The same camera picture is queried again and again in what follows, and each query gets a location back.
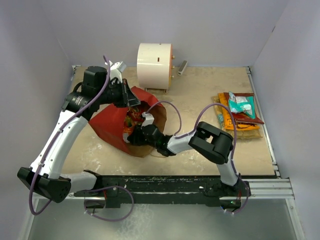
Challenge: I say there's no red paper bag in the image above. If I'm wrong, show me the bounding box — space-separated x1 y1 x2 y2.
89 86 158 158

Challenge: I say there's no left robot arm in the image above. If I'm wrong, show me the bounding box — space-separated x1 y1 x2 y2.
17 61 141 203

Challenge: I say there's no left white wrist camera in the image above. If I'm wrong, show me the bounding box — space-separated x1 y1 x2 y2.
109 61 127 82

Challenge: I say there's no white cylinder appliance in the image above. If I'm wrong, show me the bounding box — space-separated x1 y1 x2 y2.
136 43 175 92

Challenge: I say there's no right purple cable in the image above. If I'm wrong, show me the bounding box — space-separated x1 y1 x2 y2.
146 100 251 216

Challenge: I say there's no small orange red snack bag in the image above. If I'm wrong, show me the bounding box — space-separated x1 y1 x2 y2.
122 123 135 143

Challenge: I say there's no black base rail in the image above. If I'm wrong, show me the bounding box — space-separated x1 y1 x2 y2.
74 175 251 210

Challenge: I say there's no tan snack bag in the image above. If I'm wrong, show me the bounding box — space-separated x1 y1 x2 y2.
212 93 262 139

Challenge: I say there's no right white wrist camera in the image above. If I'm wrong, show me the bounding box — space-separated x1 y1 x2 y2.
141 112 155 127

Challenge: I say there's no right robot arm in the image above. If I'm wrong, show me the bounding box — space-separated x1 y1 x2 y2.
126 121 240 196

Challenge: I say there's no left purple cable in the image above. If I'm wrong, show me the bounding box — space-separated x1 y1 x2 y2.
29 54 112 216

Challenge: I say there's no red doritos bag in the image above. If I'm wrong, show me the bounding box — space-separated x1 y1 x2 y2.
223 91 264 125

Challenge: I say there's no orange kettle chips bag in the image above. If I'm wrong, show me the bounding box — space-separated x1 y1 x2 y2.
218 92 264 131

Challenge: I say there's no purple cable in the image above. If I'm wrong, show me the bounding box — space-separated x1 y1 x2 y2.
146 100 251 216
29 54 112 216

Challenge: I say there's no teal white snack bag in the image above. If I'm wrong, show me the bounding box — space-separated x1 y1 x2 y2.
228 92 256 119

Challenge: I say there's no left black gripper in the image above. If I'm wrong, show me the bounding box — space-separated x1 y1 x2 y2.
97 78 141 108

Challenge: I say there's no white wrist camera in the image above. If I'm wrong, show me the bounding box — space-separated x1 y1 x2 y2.
141 112 155 127
109 61 127 82

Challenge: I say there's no small grey white device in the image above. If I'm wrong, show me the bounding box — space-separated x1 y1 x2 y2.
177 60 188 76

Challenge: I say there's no red peanut snack bag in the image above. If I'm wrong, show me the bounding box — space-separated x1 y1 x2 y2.
124 105 144 125

